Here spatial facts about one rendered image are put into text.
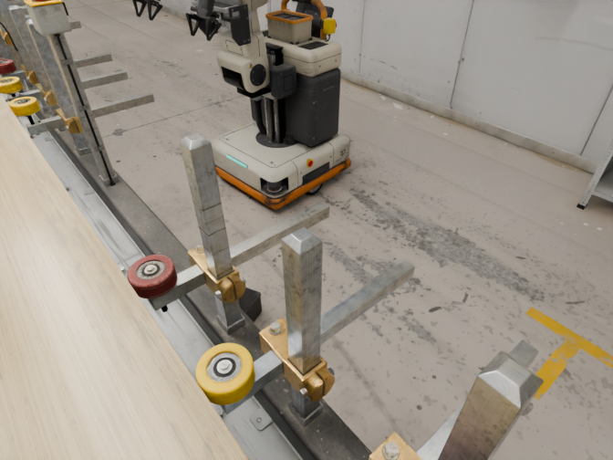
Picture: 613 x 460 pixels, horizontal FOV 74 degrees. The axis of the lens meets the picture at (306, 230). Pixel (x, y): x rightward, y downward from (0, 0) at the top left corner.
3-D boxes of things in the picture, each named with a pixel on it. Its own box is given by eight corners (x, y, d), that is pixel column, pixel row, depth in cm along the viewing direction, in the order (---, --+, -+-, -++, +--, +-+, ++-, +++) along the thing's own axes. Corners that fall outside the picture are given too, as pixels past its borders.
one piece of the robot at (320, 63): (281, 126, 283) (273, -13, 230) (340, 152, 253) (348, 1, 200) (243, 142, 264) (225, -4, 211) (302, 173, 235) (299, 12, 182)
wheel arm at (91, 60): (110, 60, 189) (108, 51, 187) (113, 62, 187) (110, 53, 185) (5, 83, 168) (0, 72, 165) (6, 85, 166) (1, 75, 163)
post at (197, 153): (236, 325, 93) (198, 129, 62) (244, 335, 91) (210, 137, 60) (223, 334, 91) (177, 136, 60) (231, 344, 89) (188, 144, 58)
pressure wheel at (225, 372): (222, 442, 60) (209, 402, 52) (200, 399, 65) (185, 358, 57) (269, 411, 63) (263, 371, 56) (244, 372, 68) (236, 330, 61)
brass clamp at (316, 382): (285, 332, 73) (285, 314, 70) (337, 386, 65) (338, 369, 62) (257, 351, 70) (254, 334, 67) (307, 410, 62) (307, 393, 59)
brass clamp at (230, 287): (214, 256, 88) (211, 239, 85) (250, 293, 80) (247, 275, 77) (189, 270, 85) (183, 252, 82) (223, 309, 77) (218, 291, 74)
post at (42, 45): (92, 159, 152) (36, 16, 122) (95, 162, 150) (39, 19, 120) (82, 162, 151) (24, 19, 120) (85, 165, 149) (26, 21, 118)
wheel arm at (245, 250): (320, 214, 99) (320, 199, 96) (329, 220, 97) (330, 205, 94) (149, 303, 78) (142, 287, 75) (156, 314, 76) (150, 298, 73)
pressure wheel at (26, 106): (32, 127, 142) (16, 94, 134) (54, 127, 141) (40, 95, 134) (18, 138, 136) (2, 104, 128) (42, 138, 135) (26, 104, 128)
